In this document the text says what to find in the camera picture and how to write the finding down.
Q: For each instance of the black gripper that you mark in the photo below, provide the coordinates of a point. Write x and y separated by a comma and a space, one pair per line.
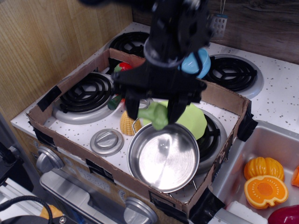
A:
151, 81

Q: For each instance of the green toy broccoli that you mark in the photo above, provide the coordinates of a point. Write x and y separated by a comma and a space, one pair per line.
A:
156, 113

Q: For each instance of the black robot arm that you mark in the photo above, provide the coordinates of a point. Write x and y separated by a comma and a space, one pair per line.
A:
178, 28

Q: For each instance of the steel pot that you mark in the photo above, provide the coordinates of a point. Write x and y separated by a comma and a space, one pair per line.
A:
165, 160

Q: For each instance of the upper grey stove knob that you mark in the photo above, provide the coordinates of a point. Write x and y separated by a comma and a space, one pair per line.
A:
145, 103

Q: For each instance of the grey stove knob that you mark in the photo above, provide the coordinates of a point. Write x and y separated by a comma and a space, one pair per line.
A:
107, 142
145, 103

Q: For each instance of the yellow toy corn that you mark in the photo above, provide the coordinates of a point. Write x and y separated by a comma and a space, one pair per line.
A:
128, 125

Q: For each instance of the light green plate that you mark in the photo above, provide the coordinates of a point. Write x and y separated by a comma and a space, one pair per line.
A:
193, 119

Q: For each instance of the orange toy carrot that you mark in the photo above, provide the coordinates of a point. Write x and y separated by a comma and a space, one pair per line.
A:
114, 102

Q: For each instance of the red toy strawberry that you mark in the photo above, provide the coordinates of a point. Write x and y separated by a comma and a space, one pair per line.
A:
123, 66

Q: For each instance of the light blue bowl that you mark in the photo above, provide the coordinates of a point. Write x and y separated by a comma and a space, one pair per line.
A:
197, 63

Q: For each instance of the lower grey stove knob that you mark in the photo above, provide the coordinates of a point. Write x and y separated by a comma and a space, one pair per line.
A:
107, 142

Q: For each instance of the back left black burner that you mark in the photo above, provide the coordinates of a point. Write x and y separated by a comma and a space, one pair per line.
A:
130, 43

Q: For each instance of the black burner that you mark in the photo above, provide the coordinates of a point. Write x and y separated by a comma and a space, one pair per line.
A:
211, 143
236, 74
130, 43
86, 102

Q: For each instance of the front left black burner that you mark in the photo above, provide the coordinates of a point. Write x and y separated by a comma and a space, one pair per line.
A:
86, 102

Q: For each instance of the front right black burner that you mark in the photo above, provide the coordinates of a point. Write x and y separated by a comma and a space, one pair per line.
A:
211, 143

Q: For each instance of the back right black burner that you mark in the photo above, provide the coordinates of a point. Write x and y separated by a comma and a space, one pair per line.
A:
236, 74

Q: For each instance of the hanging grey spatula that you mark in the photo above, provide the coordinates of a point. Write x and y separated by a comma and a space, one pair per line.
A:
219, 22

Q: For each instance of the right silver oven knob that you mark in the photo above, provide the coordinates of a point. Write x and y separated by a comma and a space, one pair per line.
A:
137, 212

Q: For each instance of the silver oven knob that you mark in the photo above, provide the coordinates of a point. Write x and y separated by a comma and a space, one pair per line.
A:
48, 160
137, 212

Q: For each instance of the brown cardboard fence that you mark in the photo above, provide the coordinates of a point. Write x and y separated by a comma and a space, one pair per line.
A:
109, 175

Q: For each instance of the metal sink basin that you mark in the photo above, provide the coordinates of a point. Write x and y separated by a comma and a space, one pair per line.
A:
267, 140

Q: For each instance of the left silver oven knob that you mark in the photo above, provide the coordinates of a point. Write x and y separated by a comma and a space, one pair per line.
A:
48, 160

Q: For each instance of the whole orange toy pumpkin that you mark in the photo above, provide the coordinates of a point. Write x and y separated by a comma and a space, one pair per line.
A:
263, 166

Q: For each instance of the halved orange toy pumpkin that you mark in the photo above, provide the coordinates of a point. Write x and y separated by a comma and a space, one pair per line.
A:
265, 191

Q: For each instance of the orange toy at edge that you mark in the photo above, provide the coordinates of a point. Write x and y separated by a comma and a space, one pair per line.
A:
295, 177

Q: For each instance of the dark red toy vegetable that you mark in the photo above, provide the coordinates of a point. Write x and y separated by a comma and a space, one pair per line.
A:
285, 215

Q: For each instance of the silver oven door handle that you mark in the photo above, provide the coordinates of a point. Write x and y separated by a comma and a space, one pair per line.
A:
94, 207

